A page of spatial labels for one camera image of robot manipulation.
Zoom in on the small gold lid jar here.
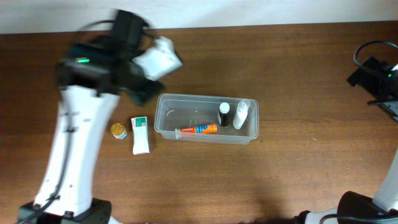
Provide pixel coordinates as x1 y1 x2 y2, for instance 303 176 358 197
111 123 127 139

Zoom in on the white green medicine box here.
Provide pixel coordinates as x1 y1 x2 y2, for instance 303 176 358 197
131 116 150 155

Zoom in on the orange tablet tube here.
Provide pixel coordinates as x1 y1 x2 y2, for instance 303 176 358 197
175 124 218 134

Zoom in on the dark bottle white cap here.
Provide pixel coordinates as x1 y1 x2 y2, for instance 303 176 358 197
218 102 230 127

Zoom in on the white spray bottle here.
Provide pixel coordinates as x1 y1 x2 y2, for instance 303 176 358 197
233 99 251 130

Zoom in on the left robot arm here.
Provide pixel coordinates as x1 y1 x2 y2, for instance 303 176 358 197
17 10 182 223

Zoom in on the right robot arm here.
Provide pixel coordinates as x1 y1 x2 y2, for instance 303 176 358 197
292 57 397 224

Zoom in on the clear plastic container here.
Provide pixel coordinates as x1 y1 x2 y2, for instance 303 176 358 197
154 93 259 144

